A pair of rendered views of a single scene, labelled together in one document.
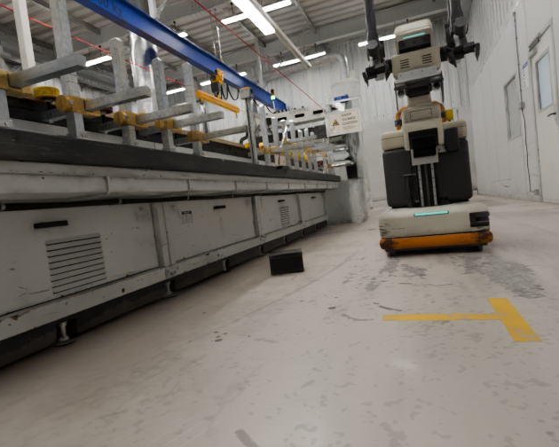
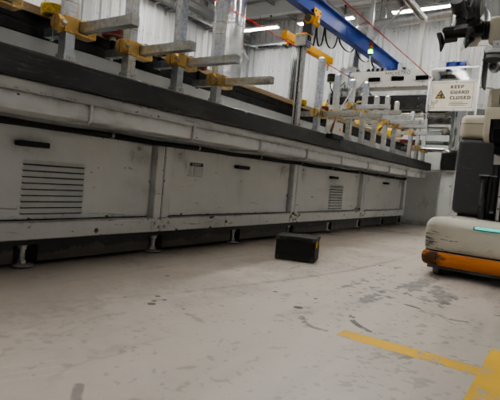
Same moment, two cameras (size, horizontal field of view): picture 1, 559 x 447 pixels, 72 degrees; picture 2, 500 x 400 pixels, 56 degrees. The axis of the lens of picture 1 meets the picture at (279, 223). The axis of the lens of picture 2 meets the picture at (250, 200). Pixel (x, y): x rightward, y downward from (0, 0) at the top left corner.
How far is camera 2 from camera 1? 35 cm
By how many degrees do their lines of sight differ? 14
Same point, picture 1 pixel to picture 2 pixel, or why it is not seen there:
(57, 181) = (32, 100)
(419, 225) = (477, 243)
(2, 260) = not seen: outside the picture
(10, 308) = not seen: outside the picture
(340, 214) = (421, 212)
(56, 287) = (24, 209)
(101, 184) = (82, 113)
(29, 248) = (5, 163)
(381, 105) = not seen: outside the picture
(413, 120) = not seen: outside the picture
